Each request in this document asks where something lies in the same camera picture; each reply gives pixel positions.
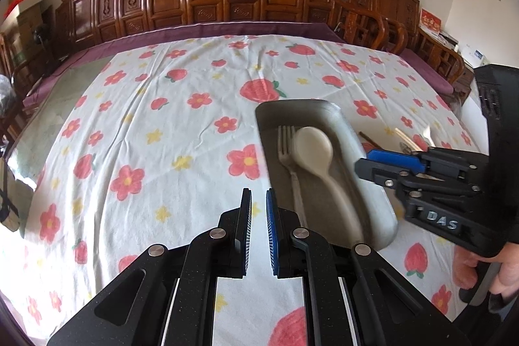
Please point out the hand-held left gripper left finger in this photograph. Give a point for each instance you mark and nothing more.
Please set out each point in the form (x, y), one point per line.
(245, 232)

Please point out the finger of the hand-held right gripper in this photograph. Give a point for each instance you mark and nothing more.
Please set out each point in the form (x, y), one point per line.
(395, 160)
(377, 173)

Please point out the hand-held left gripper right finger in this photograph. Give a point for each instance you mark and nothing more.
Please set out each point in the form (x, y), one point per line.
(271, 232)

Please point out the light bamboo chopstick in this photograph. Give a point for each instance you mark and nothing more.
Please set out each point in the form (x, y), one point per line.
(407, 139)

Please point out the dark brown chopstick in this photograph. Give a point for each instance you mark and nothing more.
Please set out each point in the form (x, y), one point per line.
(369, 140)

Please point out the grey utensil container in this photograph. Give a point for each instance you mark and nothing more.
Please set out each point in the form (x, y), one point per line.
(269, 143)

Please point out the person's right hand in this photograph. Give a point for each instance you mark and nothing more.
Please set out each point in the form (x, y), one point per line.
(509, 273)

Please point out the cream spoon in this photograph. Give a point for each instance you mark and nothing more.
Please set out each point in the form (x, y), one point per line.
(314, 151)

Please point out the metal fork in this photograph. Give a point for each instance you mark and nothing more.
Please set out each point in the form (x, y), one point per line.
(290, 163)

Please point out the small white box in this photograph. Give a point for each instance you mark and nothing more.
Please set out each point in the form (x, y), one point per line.
(481, 57)

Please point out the red card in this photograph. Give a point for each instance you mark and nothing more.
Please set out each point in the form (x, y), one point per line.
(430, 21)

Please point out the floral bed sheet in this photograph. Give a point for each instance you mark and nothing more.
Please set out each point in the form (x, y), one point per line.
(162, 135)

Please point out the wooden armchair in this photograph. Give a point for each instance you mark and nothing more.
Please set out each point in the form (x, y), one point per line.
(361, 25)

